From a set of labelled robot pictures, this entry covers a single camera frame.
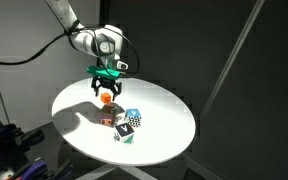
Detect blue checkered picture block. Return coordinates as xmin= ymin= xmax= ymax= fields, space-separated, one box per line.
xmin=125 ymin=108 xmax=142 ymax=128

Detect black spring clamp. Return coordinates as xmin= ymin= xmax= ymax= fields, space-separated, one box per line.
xmin=15 ymin=128 xmax=46 ymax=150

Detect black letter V block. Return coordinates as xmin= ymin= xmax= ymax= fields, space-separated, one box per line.
xmin=113 ymin=122 xmax=136 ymax=145

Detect small orange cube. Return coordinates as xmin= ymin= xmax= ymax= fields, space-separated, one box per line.
xmin=100 ymin=92 xmax=113 ymax=104

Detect purple handled clamp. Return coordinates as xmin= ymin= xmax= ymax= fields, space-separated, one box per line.
xmin=12 ymin=158 xmax=49 ymax=180

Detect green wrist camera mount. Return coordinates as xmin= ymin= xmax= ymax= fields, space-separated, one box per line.
xmin=85 ymin=64 xmax=124 ymax=80

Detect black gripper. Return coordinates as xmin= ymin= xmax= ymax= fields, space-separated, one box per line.
xmin=91 ymin=75 xmax=123 ymax=101

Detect white table base legs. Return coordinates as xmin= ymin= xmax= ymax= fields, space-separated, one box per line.
xmin=77 ymin=162 xmax=158 ymax=180

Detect blue handled clamp orange trigger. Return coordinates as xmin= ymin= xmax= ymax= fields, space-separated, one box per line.
xmin=0 ymin=123 xmax=23 ymax=153

